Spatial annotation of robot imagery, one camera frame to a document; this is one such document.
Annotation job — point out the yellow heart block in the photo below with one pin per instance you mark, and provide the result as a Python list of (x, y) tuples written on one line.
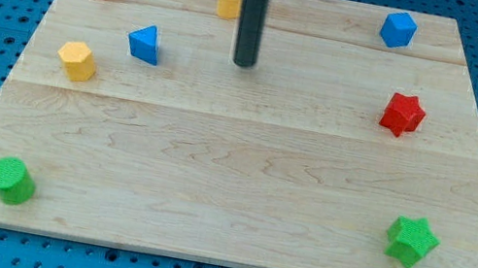
[(228, 9)]

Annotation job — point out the blue triangle block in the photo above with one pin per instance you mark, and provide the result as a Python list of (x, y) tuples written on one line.
[(144, 44)]

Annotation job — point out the wooden board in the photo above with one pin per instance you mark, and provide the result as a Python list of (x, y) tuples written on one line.
[(281, 166)]

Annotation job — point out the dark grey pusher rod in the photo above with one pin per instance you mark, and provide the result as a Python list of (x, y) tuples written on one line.
[(249, 33)]

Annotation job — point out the red star block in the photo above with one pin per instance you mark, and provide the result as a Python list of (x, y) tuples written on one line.
[(402, 114)]

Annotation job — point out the yellow hexagon block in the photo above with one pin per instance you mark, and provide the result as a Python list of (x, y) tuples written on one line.
[(77, 61)]

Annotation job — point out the blue cube block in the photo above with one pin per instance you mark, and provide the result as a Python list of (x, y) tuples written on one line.
[(398, 30)]

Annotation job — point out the green star block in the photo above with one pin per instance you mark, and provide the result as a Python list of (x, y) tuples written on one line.
[(410, 240)]

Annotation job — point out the green cylinder block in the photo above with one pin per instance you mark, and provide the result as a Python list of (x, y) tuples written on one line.
[(16, 184)]

